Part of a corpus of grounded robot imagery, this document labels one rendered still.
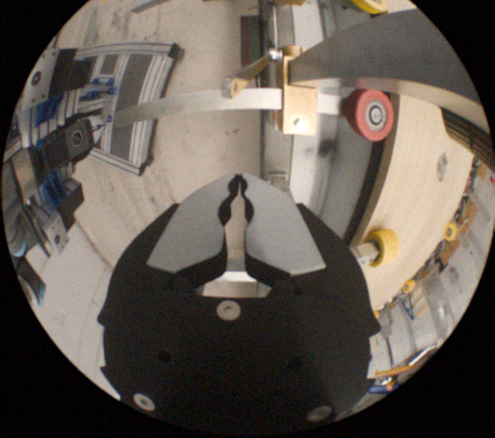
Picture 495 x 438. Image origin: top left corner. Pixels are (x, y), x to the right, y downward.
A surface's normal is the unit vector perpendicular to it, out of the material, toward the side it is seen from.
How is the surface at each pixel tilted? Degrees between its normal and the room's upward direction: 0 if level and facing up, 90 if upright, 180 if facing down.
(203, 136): 0
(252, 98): 0
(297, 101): 0
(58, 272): 90
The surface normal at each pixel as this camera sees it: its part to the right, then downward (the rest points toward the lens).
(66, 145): 0.51, 0.40
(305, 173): 0.01, 0.51
